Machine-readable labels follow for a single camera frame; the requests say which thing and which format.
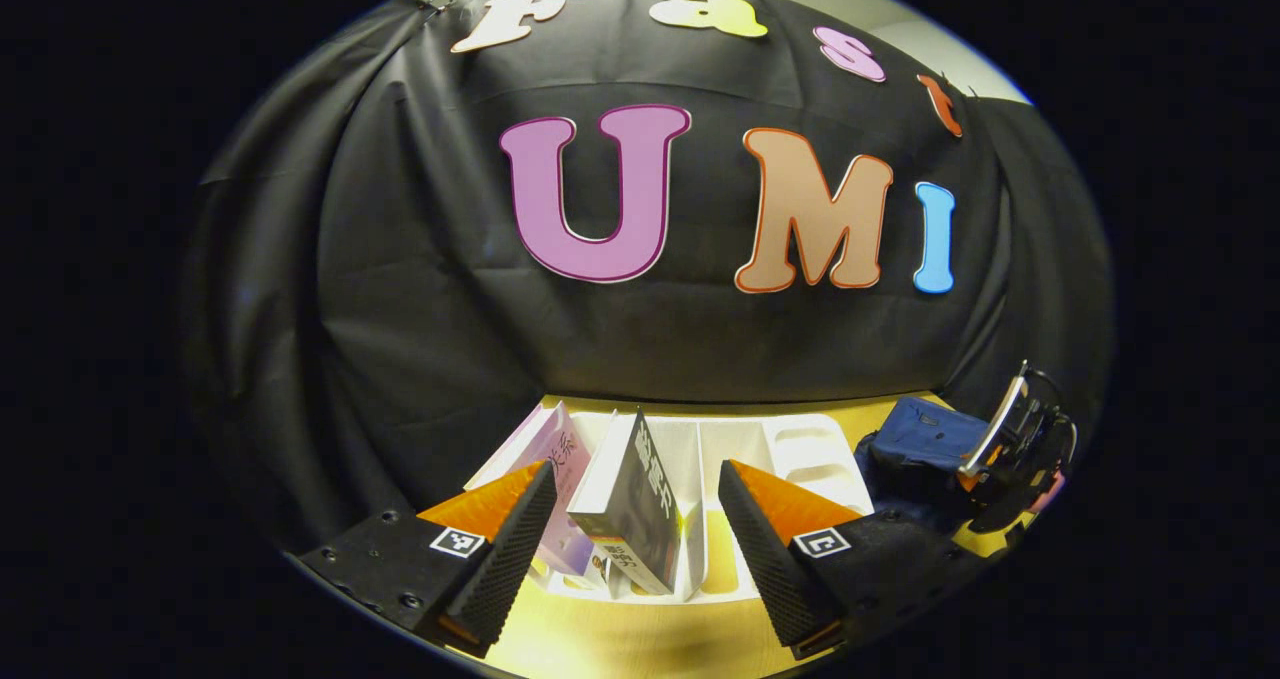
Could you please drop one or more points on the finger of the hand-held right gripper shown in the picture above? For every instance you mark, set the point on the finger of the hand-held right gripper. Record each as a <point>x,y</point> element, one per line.
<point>975,480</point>

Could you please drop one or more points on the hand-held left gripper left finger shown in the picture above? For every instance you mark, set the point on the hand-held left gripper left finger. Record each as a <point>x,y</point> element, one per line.
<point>510,569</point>

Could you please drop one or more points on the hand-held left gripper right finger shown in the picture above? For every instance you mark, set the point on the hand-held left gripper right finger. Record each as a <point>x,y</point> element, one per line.
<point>765,569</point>

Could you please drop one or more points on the blue schoolbag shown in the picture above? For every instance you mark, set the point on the blue schoolbag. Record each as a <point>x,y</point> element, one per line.
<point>925,439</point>

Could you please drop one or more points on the white bookshelf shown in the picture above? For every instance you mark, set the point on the white bookshelf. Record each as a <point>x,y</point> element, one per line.
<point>790,459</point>

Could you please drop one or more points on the pink book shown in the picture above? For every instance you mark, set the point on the pink book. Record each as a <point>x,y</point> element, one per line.
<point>555,449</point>

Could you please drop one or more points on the black portrait cover book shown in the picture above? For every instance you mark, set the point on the black portrait cover book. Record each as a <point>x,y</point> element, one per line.
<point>635,509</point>

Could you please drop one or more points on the black backdrop cloth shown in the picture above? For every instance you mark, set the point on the black backdrop cloth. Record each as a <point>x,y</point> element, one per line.
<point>420,309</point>

